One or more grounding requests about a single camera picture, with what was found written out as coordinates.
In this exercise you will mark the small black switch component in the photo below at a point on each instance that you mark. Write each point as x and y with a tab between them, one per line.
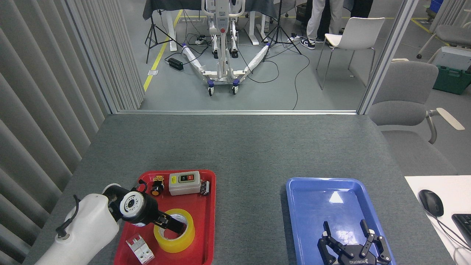
205	187

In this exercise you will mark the yellow tape roll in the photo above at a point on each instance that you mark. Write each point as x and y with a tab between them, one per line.
184	243

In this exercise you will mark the white wheeled stand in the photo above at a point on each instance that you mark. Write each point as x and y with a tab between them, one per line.
222	55

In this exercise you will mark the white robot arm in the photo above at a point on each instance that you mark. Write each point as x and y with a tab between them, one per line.
88	228

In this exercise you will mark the red plastic tray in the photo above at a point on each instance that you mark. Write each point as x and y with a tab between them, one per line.
202	221

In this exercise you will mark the table with dark cloth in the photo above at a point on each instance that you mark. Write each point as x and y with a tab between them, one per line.
165	4

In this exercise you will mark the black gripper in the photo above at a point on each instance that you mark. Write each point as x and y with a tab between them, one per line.
152	213
355	258

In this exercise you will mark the white circuit breaker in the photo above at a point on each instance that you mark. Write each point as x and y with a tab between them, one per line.
140	251

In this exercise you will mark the blue plastic tray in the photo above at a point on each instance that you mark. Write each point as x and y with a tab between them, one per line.
316	217

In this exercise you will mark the grey chair on castors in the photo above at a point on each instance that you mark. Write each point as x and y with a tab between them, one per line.
454	35

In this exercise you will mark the white desk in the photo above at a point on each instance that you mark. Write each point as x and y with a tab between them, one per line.
456	191

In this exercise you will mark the white power strip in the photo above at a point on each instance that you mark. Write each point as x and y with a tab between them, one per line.
202	41

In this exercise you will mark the silver floor rail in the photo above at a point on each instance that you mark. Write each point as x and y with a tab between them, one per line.
239	112

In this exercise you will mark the grey vertical blinds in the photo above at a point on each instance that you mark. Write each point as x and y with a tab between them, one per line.
36	92

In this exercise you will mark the black tripod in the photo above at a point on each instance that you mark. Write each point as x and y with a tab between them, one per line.
278	31
151	31

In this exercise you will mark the black keyboard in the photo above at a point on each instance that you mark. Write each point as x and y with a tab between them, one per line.
464	226

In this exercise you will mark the grey office chair with armrest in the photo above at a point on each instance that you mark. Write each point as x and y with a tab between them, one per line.
403	84

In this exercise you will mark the grey box lid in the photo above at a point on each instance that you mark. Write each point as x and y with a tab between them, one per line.
454	59

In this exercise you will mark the green storage bin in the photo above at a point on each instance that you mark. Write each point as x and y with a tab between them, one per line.
450	81

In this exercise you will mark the grey push-button switch box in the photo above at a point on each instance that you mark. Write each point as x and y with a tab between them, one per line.
184	186

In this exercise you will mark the black computer mouse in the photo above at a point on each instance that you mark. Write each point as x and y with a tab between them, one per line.
431	202

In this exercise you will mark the black yellow push button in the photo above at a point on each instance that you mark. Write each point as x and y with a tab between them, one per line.
157	189

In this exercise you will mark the white plastic chair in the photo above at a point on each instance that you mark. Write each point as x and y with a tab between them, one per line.
358	33

